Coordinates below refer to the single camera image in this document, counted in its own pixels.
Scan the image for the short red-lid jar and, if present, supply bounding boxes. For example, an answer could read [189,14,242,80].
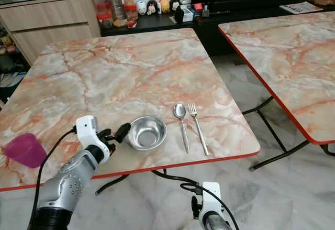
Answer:
[98,12,114,30]

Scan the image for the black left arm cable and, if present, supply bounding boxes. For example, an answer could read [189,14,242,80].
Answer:
[31,126,79,216]

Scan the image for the slim red-lid plastic jar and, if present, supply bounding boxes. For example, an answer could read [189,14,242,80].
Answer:
[91,0,106,17]

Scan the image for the pink plastic cup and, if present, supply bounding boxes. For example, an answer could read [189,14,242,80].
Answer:
[4,133,48,169]

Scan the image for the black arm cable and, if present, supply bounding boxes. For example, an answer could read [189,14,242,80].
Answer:
[151,169,241,230]
[31,126,79,216]

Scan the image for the stainless steel bowl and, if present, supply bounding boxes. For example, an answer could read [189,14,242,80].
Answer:
[125,116,168,151]

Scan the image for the small red-filled jar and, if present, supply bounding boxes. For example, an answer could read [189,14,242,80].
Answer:
[124,4,139,23]

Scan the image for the black metal table legs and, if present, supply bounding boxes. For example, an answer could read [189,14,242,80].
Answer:
[242,96,335,172]

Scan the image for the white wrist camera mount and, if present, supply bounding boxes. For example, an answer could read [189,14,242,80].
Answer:
[75,115,111,154]
[199,181,225,224]

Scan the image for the stainless steel fork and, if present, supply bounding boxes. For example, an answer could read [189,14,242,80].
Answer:
[187,102,210,157]

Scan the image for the black-haired round figurine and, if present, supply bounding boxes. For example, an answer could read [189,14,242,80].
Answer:
[147,0,159,15]

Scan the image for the black low TV console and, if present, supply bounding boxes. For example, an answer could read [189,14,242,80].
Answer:
[99,0,335,57]

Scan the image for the yellow round figurine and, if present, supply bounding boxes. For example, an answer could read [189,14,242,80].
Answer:
[159,0,171,14]

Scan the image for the light wooden drawer cabinet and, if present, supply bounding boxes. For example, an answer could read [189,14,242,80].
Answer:
[0,0,102,67]

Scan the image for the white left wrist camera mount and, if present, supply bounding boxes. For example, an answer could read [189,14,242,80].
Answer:
[75,115,111,154]

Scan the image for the stainless steel spoon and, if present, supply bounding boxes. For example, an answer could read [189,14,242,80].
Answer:
[173,103,191,154]

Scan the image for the marble-print table with tableware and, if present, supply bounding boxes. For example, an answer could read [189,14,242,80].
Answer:
[0,27,262,192]

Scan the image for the empty marble-print folding table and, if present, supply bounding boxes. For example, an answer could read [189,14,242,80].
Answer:
[218,10,335,146]

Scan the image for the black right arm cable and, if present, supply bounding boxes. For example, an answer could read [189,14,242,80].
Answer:
[151,169,241,230]

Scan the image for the black and white box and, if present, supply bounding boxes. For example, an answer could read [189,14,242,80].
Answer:
[175,5,195,23]

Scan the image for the plush toys on shelf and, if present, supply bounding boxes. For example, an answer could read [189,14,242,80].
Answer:
[0,33,16,56]

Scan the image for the large red-lid snack jar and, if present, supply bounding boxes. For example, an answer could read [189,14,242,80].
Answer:
[106,0,126,22]

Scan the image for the white round figurine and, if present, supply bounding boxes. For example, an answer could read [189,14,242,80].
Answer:
[136,0,148,16]

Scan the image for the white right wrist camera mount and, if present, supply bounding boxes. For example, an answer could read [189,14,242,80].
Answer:
[199,181,225,224]

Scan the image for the printed magazine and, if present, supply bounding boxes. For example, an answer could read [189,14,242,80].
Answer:
[279,1,324,15]

